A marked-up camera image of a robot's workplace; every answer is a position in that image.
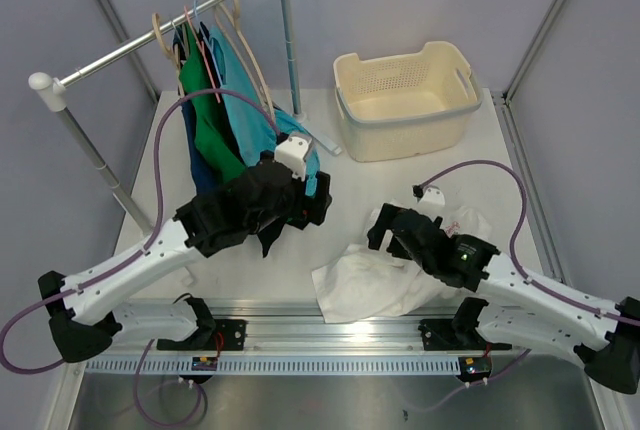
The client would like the wooden hanger of white shirt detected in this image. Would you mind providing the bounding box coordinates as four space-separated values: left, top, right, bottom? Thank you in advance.
213 0 276 123

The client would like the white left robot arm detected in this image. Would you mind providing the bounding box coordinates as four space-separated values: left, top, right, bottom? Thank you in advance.
38 159 332 363

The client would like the metal clothes rack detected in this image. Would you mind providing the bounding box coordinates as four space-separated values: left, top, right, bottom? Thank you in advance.
27 0 343 246

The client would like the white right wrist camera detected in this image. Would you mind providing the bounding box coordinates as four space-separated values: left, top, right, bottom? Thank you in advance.
412 185 446 211

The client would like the black t shirt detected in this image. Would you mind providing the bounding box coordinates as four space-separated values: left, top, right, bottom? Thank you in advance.
194 24 296 259

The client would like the white t shirt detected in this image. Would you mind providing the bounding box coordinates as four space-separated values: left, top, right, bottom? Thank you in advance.
311 236 462 324

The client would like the white slotted cable duct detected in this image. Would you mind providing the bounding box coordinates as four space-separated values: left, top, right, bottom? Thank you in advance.
85 355 461 376

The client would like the green t shirt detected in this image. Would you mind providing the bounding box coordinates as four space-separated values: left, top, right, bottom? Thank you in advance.
180 25 245 184

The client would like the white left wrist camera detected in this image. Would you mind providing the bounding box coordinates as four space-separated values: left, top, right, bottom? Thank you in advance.
274 132 313 181

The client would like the pink plastic hanger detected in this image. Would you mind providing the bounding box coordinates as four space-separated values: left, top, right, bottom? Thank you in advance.
183 5 217 89

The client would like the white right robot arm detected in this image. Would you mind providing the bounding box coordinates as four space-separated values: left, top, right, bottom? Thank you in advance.
367 204 639 395

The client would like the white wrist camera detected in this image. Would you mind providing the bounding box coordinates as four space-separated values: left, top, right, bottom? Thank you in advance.
274 132 313 181
412 185 446 211

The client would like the light blue t shirt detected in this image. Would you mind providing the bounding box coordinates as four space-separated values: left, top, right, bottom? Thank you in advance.
209 26 320 197

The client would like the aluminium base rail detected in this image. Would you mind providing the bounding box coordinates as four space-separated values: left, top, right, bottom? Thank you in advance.
155 298 513 354

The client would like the cream plastic laundry basket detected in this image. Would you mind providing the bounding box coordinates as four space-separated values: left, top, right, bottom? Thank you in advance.
333 41 484 163

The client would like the wooden hanger leftmost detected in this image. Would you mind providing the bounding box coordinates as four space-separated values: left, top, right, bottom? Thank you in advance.
151 12 185 97

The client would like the blue plastic hanger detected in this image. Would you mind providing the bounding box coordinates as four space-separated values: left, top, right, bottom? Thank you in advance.
193 0 227 88

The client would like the dark blue t shirt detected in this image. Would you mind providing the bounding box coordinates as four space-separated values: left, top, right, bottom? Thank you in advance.
171 27 219 194

